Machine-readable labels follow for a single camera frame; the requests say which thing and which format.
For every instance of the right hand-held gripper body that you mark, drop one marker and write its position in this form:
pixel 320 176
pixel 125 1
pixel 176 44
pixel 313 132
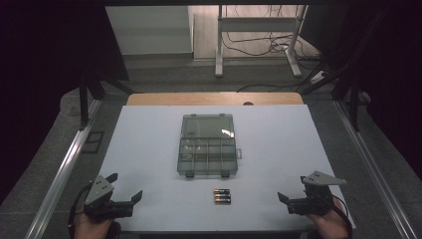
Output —
pixel 310 202

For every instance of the person's left hand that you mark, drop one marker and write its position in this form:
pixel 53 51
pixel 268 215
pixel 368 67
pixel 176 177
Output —
pixel 88 229

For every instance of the white power strip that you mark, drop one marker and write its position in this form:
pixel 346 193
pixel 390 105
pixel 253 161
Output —
pixel 317 77

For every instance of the white board mat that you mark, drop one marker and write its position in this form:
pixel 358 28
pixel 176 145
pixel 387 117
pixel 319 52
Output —
pixel 146 166

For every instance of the black metal stand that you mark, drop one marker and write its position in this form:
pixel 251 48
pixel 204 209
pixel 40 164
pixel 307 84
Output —
pixel 354 99
pixel 84 99

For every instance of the clear plastic compartment box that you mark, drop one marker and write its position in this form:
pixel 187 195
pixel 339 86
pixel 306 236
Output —
pixel 207 146

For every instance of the aluminium rail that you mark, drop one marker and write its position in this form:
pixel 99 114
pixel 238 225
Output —
pixel 63 176
pixel 371 166

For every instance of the person's right hand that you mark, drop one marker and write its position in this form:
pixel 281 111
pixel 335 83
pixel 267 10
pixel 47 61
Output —
pixel 326 225

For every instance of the white cabinet panel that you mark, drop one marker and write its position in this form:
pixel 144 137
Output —
pixel 149 30

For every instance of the white metal stand frame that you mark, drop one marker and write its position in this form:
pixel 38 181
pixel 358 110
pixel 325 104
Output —
pixel 258 24

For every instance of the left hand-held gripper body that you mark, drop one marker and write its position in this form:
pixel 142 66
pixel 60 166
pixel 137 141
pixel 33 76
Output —
pixel 99 191

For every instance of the wooden table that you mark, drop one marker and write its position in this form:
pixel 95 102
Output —
pixel 199 98

